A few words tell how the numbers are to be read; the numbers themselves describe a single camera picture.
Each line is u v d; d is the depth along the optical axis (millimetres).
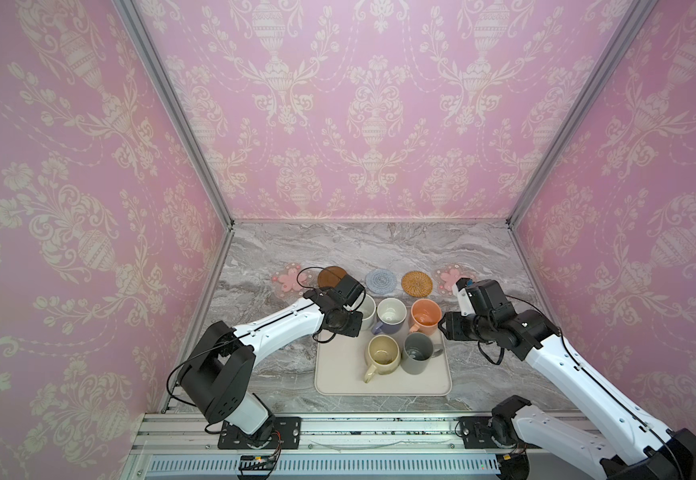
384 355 863
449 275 1056
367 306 877
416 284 1027
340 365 846
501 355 603
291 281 1032
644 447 385
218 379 430
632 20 690
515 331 522
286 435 731
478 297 599
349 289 683
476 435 729
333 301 644
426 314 901
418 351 852
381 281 1029
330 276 1128
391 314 922
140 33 722
